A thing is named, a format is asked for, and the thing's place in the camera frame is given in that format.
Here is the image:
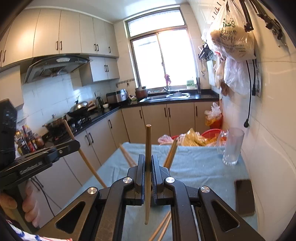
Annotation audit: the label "wooden chopstick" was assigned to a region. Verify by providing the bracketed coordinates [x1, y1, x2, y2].
[120, 146, 138, 167]
[63, 120, 107, 188]
[118, 143, 136, 168]
[165, 138, 179, 171]
[162, 138, 178, 170]
[158, 215, 171, 241]
[149, 211, 171, 241]

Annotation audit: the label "beige lower kitchen cabinets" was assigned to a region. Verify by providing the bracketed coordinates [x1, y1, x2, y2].
[28, 102, 211, 227]

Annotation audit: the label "black kitchen countertop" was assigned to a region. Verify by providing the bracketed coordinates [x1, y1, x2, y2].
[42, 90, 218, 145]

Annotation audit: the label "steel kitchen sink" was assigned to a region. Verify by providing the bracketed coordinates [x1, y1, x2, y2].
[140, 92, 190, 103]

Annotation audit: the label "kitchen window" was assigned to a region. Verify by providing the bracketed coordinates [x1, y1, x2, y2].
[125, 7, 198, 89]

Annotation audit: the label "person's left hand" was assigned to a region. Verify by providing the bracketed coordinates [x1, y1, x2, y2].
[1, 182, 40, 228]

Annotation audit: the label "sauce bottles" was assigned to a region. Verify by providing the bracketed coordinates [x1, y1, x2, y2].
[15, 125, 45, 156]

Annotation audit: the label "black smartphone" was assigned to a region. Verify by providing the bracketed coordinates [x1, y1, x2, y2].
[234, 179, 255, 217]

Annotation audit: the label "gas stove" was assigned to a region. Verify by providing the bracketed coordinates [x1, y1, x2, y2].
[43, 114, 91, 142]

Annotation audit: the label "clear glass mug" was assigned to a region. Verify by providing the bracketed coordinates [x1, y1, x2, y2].
[216, 128, 244, 166]

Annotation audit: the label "red plastic basket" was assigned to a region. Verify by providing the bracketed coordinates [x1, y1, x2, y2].
[171, 128, 222, 142]

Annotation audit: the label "wok with lid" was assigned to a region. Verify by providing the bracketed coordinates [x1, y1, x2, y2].
[67, 97, 95, 118]

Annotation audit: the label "orange bin with bags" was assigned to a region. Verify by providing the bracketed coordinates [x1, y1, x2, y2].
[204, 102, 223, 129]

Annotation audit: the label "black range hood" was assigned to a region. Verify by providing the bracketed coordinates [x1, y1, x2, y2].
[22, 54, 90, 84]

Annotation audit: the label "black electric kettle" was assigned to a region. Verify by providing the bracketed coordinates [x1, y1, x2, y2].
[96, 96, 104, 109]

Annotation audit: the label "silver rice cooker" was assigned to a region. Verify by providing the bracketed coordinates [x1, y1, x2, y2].
[106, 89, 128, 104]

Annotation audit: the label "dark red cooking pot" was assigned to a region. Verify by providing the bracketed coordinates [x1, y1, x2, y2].
[135, 86, 149, 101]

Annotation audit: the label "white upper cabinets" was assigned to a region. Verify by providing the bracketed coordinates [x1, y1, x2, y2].
[1, 8, 119, 81]

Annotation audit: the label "white printed plastic bag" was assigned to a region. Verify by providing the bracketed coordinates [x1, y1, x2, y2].
[202, 1, 256, 61]

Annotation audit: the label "black power cable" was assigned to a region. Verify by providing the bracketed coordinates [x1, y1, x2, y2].
[243, 59, 258, 129]

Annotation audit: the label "black wall hook rack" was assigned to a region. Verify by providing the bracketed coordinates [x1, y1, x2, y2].
[198, 43, 214, 61]

